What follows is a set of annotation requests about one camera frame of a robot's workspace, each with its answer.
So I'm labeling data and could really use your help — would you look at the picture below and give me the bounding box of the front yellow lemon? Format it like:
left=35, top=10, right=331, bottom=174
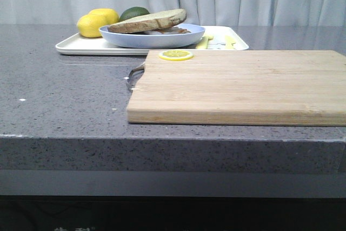
left=76, top=14, right=109, bottom=38

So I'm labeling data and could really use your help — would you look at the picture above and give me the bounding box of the green lime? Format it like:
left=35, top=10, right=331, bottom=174
left=119, top=6, right=150, bottom=22

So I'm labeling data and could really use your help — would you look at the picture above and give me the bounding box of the lemon slice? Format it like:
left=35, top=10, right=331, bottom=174
left=158, top=49, right=194, bottom=61

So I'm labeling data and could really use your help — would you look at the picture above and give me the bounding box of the white tray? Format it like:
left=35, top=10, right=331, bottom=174
left=56, top=26, right=249, bottom=56

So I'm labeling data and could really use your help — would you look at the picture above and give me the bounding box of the yellow lemon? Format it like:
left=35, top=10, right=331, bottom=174
left=89, top=8, right=119, bottom=24
left=76, top=14, right=109, bottom=38

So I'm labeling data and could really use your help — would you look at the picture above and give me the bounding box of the bread slice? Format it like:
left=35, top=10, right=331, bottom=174
left=108, top=9, right=187, bottom=34
left=172, top=27, right=190, bottom=34

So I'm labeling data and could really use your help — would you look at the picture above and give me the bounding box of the rear yellow lemon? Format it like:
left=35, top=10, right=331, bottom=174
left=89, top=8, right=119, bottom=24

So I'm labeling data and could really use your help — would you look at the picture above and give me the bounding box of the yellow plastic knife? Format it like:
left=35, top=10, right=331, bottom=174
left=224, top=35, right=236, bottom=50

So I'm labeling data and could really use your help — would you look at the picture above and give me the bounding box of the fried egg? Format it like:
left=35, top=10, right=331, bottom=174
left=143, top=28, right=178, bottom=35

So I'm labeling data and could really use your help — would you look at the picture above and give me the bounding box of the yellow plastic fork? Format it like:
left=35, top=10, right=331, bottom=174
left=195, top=34, right=214, bottom=50

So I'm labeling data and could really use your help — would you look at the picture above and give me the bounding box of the light blue plate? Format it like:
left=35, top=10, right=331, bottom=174
left=99, top=23, right=205, bottom=49

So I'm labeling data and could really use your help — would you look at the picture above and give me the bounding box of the wooden cutting board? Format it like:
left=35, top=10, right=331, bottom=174
left=127, top=50, right=345, bottom=126

